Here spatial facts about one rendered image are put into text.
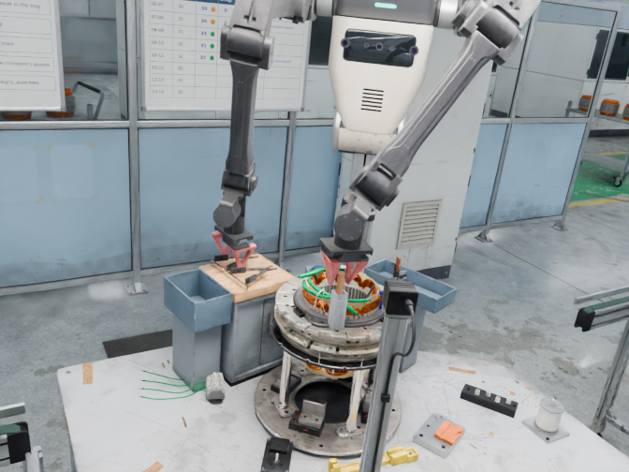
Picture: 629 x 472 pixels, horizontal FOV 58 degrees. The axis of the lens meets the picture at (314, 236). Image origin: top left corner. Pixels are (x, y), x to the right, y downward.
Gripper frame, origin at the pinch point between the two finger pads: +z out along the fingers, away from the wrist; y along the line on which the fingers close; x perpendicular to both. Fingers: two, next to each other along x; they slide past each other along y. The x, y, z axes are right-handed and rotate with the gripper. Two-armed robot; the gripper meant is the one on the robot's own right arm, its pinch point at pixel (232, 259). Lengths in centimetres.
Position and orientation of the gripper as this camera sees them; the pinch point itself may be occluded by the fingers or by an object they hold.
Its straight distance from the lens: 160.3
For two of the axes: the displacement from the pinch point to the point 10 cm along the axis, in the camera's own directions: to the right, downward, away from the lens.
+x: 7.7, -2.1, 6.0
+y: 6.3, 3.9, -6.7
